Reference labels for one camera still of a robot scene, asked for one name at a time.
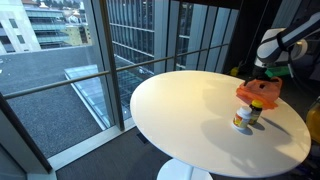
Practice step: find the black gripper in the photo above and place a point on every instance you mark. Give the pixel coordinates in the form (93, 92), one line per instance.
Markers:
(259, 72)

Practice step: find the orange plastic bag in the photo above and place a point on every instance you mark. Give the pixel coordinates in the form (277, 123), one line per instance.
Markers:
(261, 95)

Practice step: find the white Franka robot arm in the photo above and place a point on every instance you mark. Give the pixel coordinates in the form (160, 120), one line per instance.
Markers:
(276, 43)

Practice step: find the small yellow floor object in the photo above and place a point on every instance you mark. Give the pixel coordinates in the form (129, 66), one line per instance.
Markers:
(234, 71)

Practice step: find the dark bottle yellow cap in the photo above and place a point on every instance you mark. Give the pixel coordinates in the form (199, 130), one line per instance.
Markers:
(256, 111)

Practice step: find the white pill bottle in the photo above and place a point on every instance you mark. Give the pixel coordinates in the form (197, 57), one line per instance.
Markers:
(241, 118)

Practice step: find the yellow chair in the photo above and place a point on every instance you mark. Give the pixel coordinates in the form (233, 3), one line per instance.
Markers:
(314, 121)

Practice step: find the dark window mullion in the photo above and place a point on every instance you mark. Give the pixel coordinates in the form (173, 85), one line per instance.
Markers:
(108, 60)
(23, 133)

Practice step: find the grey window railing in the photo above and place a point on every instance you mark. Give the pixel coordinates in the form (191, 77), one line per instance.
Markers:
(66, 81)

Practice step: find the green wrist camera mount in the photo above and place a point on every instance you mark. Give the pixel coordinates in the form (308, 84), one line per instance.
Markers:
(278, 71)

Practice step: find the white table pedestal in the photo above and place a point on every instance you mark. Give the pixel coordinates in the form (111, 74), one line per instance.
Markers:
(176, 171)

